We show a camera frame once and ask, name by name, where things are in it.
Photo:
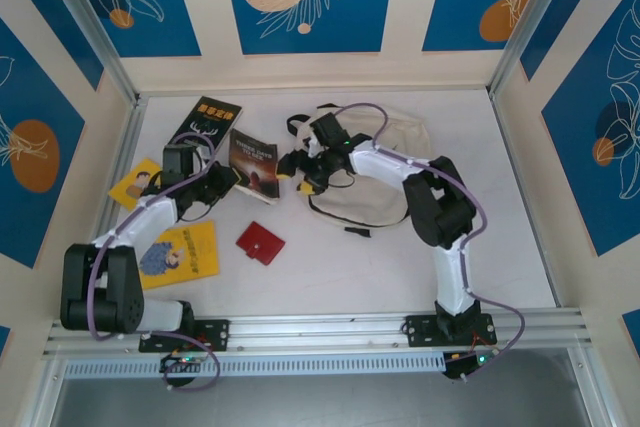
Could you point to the aluminium table side rail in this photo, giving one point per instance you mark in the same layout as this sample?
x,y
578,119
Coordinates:
x,y
525,197
125,147

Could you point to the red wallet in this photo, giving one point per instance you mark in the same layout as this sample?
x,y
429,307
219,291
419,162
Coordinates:
x,y
260,242

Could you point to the large yellow blue-haired figure book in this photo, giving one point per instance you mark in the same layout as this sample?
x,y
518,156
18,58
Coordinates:
x,y
185,252

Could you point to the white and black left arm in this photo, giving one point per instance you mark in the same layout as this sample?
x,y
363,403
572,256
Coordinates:
x,y
150,217

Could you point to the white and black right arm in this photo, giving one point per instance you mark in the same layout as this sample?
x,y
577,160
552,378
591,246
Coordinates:
x,y
380,167

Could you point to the small yellow cartoon man book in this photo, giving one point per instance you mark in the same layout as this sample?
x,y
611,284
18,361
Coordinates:
x,y
131,182

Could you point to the dark Three Days book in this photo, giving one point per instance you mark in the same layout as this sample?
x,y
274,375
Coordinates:
x,y
255,162

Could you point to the aluminium mounting rail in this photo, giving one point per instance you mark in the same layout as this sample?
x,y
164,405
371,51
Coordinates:
x,y
320,329

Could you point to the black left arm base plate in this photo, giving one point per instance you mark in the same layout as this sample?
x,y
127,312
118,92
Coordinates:
x,y
215,332

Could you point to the cream canvas backpack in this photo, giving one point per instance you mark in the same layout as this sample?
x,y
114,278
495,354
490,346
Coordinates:
x,y
360,207

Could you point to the small controller board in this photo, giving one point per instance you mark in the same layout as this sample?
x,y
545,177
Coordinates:
x,y
182,361
467,364

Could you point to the aluminium frame post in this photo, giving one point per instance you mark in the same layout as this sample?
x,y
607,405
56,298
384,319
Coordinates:
x,y
90,22
535,17

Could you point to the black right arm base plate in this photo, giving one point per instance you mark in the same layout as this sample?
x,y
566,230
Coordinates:
x,y
420,329

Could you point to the black book with antlers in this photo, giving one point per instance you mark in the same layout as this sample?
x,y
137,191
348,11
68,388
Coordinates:
x,y
212,114

